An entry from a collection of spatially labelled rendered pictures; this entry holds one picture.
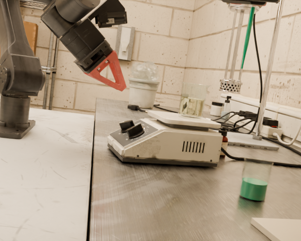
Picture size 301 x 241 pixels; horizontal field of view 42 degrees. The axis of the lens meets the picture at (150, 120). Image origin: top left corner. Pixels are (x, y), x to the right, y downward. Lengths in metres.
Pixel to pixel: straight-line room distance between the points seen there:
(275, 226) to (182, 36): 2.79
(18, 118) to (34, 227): 0.50
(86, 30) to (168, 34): 2.46
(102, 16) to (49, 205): 0.42
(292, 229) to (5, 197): 0.34
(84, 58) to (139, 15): 2.44
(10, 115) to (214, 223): 0.54
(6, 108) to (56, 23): 0.23
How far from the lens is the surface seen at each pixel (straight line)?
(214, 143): 0.78
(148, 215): 0.49
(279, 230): 0.51
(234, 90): 1.18
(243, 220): 0.54
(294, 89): 1.49
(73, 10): 0.72
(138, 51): 3.17
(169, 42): 3.20
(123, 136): 0.77
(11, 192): 0.53
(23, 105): 0.90
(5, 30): 0.93
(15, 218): 0.45
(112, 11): 0.79
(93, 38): 0.77
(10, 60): 0.88
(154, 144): 0.73
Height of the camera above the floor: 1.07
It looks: 7 degrees down
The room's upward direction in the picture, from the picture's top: 8 degrees clockwise
